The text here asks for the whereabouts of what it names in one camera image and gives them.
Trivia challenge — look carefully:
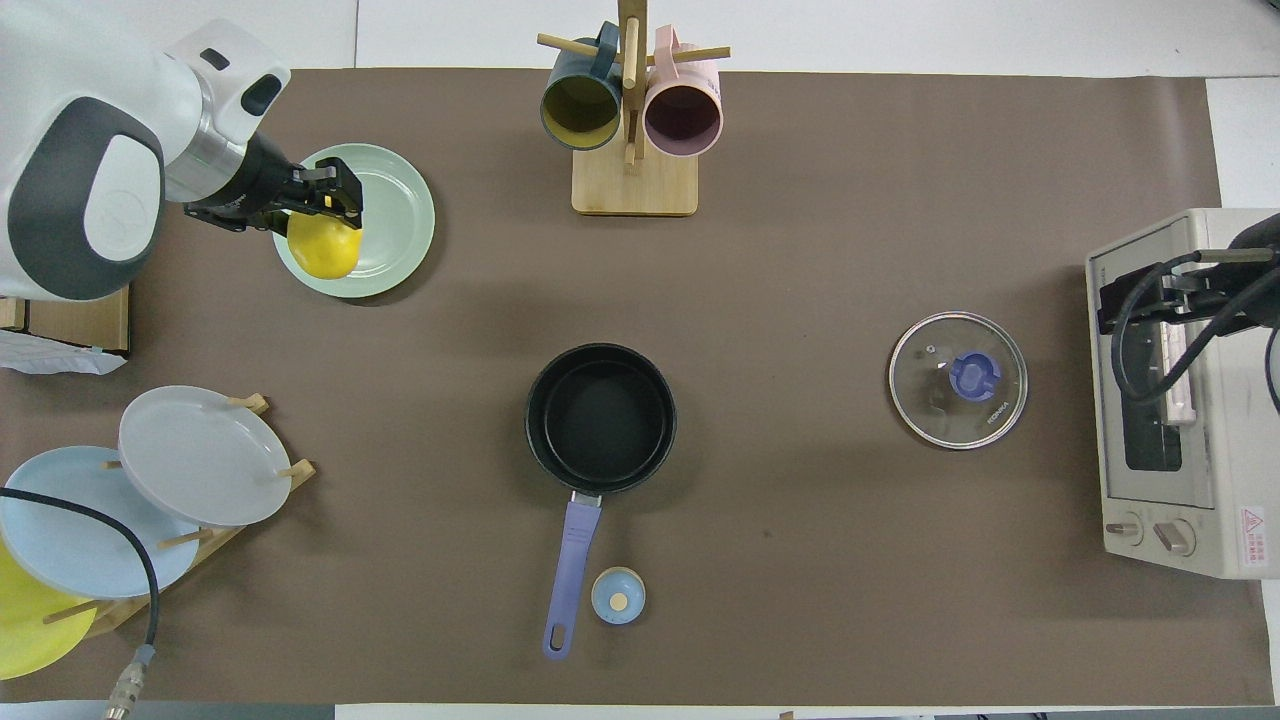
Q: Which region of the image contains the light blue plate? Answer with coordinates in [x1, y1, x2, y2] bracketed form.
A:
[0, 446, 201, 599]

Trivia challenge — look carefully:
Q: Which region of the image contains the yellow plate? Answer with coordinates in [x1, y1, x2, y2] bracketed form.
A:
[0, 540, 98, 681]

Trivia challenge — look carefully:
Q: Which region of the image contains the beige toaster oven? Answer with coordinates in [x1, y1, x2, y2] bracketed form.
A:
[1085, 208, 1280, 581]

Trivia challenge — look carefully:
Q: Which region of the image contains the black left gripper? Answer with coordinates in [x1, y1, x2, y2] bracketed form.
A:
[185, 135, 364, 234]

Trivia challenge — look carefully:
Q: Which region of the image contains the pink ribbed mug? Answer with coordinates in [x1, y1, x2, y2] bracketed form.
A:
[643, 25, 723, 158]

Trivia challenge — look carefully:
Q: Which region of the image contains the grey plate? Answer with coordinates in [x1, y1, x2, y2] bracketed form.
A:
[118, 385, 294, 528]

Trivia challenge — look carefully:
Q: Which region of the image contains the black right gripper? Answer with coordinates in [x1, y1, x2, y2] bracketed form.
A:
[1097, 265, 1251, 336]

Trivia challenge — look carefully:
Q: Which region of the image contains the light green plate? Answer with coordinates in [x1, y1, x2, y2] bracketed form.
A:
[272, 143, 437, 299]

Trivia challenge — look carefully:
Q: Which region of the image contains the dark teal mug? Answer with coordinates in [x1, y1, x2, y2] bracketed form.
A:
[540, 22, 624, 151]

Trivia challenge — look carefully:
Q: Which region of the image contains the wooden mug tree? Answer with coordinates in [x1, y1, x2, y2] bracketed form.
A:
[537, 0, 731, 217]

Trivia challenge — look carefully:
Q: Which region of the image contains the brown table mat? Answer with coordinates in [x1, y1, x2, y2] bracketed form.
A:
[0, 68, 1276, 706]

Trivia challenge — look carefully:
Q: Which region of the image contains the dark pot with purple handle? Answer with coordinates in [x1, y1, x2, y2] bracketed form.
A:
[525, 343, 678, 661]

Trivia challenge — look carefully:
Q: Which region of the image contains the yellow potato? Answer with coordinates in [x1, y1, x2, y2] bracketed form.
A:
[287, 212, 363, 281]

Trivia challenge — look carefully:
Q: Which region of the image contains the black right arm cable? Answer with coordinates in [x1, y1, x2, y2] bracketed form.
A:
[1112, 250, 1280, 416]

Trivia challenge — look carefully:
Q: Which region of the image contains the wooden plate rack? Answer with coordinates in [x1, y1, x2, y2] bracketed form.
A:
[45, 393, 317, 641]

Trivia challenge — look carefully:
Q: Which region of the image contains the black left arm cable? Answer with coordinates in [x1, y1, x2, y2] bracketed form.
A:
[0, 487, 161, 720]

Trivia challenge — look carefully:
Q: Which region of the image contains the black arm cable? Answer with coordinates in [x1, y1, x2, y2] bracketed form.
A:
[1112, 250, 1280, 416]
[0, 487, 161, 720]

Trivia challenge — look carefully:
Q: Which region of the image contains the glass lid with blue knob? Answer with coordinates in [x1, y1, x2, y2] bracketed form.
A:
[888, 311, 1029, 451]

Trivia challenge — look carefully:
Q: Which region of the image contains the white checked cloth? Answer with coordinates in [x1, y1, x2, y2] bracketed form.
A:
[0, 330, 129, 377]

